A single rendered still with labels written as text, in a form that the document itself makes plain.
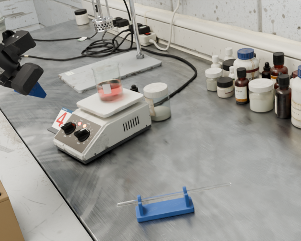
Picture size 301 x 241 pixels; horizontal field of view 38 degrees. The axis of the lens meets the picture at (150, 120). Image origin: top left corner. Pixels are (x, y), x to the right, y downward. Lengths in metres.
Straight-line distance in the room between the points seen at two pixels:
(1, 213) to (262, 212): 0.42
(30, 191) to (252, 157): 0.45
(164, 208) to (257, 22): 0.68
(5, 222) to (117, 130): 0.34
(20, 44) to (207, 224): 0.49
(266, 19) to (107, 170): 0.61
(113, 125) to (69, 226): 0.27
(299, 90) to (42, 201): 0.56
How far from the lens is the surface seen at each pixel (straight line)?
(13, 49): 0.89
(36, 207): 0.86
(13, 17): 3.41
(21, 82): 0.84
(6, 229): 0.76
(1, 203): 0.74
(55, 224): 0.80
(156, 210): 0.76
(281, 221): 0.74
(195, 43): 1.45
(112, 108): 0.96
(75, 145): 0.96
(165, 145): 0.95
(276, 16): 1.20
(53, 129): 1.12
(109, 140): 0.95
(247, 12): 1.28
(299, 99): 0.95
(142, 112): 0.99
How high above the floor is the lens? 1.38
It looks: 27 degrees down
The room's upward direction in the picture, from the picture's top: 9 degrees counter-clockwise
